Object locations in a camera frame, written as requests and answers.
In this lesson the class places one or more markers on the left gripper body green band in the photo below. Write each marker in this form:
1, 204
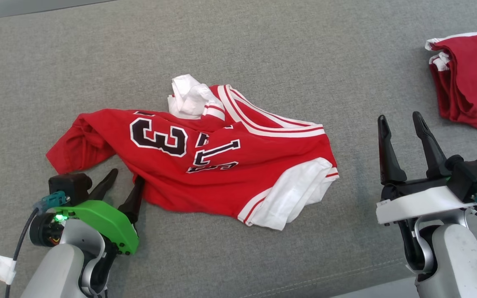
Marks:
110, 223

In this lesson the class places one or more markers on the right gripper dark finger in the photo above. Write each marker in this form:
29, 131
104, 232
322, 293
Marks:
389, 165
434, 155

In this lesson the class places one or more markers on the red basketball jersey white sleeves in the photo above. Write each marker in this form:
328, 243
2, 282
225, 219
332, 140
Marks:
222, 182

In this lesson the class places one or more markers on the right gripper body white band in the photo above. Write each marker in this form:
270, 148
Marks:
420, 203

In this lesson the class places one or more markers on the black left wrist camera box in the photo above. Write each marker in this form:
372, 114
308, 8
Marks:
71, 186

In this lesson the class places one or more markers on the grey fabric sofa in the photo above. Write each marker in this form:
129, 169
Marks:
263, 41

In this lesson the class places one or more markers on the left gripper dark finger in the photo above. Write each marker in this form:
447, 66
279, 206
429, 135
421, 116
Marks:
104, 186
134, 203

